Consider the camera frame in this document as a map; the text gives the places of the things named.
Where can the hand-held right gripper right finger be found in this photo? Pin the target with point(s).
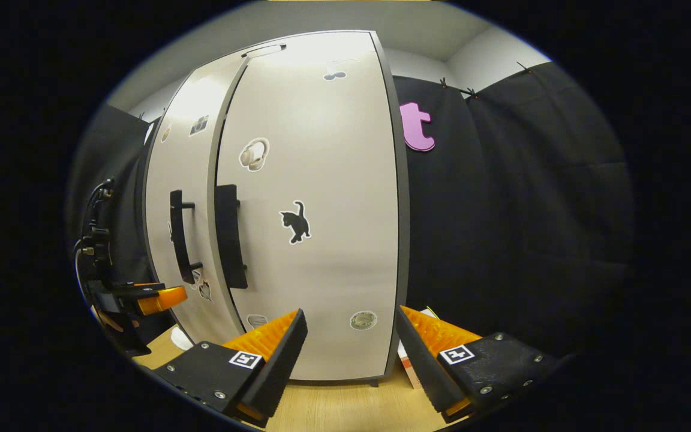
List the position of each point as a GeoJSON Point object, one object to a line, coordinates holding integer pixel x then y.
{"type": "Point", "coordinates": [423, 360]}

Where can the white camera sticker cabinet door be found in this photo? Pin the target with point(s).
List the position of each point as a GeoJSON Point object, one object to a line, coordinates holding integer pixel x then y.
{"type": "Point", "coordinates": [192, 162]}

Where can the black backdrop cloth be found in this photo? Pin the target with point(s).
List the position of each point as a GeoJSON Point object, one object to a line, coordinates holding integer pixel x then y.
{"type": "Point", "coordinates": [120, 162]}
{"type": "Point", "coordinates": [531, 210]}

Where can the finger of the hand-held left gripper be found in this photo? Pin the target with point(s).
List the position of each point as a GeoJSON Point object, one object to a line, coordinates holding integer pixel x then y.
{"type": "Point", "coordinates": [168, 299]}

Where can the yellow edged book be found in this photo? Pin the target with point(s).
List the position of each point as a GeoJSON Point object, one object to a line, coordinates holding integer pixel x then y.
{"type": "Point", "coordinates": [428, 312]}

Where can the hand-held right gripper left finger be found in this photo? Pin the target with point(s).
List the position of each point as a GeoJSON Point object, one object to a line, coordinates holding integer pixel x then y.
{"type": "Point", "coordinates": [282, 360]}

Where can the white shoe cabinet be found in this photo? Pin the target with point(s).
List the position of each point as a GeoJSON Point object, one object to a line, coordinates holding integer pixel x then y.
{"type": "Point", "coordinates": [404, 240]}

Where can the small white object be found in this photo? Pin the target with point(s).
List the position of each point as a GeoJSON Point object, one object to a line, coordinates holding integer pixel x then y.
{"type": "Point", "coordinates": [182, 339]}

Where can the white cat sticker cabinet door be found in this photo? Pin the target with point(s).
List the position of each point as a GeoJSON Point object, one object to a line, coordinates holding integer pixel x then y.
{"type": "Point", "coordinates": [333, 270]}

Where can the white cabinet drawer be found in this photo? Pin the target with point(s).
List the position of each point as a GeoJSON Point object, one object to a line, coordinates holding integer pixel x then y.
{"type": "Point", "coordinates": [264, 50]}

